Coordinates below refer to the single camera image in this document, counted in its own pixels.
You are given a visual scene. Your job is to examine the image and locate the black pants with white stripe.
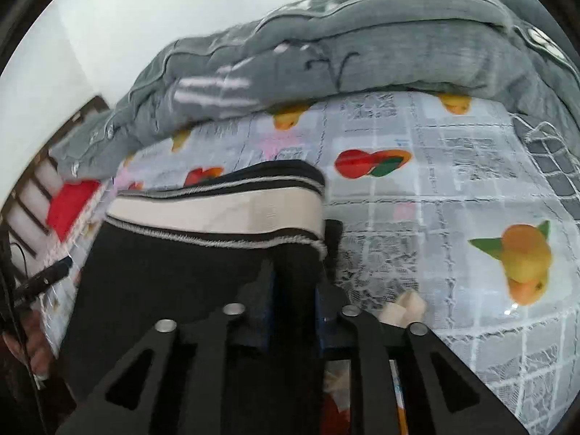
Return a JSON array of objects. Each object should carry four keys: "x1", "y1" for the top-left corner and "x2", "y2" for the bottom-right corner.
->
[{"x1": 59, "y1": 160, "x2": 326, "y2": 434}]

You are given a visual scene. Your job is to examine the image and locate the person's left hand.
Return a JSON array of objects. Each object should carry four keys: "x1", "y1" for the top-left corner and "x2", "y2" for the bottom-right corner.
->
[{"x1": 2, "y1": 310, "x2": 55, "y2": 379}]

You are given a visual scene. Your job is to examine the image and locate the dark wooden headboard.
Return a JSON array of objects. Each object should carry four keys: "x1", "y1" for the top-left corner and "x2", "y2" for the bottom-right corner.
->
[{"x1": 1, "y1": 95, "x2": 109, "y2": 280}]

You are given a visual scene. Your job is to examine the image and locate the red pillow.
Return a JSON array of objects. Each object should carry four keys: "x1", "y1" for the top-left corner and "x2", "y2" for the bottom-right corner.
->
[{"x1": 46, "y1": 180, "x2": 101, "y2": 241}]

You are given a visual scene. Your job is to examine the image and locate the fruit print bed sheet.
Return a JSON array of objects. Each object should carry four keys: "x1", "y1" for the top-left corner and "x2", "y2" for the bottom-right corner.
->
[{"x1": 50, "y1": 91, "x2": 579, "y2": 434}]

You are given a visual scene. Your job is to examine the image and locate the grey folded quilt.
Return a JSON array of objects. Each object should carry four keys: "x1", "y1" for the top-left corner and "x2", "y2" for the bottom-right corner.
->
[{"x1": 50, "y1": 0, "x2": 579, "y2": 180}]

